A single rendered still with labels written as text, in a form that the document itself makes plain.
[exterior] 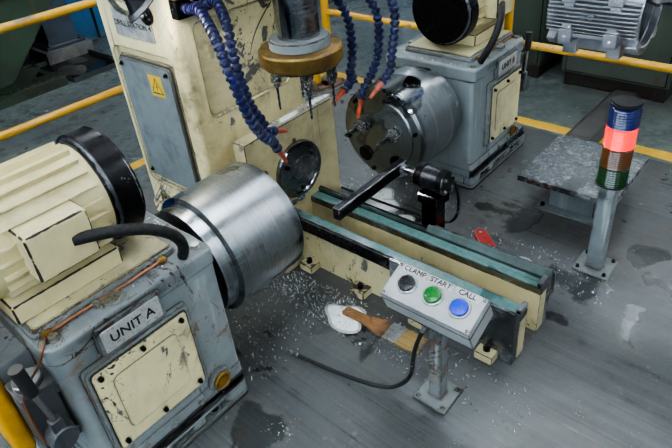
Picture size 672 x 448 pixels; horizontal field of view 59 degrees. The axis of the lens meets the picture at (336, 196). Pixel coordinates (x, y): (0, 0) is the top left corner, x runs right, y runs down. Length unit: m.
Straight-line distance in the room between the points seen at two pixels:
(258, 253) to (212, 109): 0.43
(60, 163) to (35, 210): 0.08
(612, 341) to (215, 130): 0.96
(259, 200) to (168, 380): 0.35
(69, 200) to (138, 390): 0.32
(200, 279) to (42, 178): 0.29
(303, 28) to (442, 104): 0.46
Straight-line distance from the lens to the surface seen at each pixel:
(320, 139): 1.49
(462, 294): 0.98
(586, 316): 1.38
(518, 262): 1.28
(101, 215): 0.92
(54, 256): 0.88
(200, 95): 1.36
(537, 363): 1.27
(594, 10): 1.45
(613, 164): 1.33
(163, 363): 1.03
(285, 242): 1.14
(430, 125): 1.47
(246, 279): 1.10
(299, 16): 1.22
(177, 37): 1.30
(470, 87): 1.59
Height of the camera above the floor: 1.74
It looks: 33 degrees down
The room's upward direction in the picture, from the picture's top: 6 degrees counter-clockwise
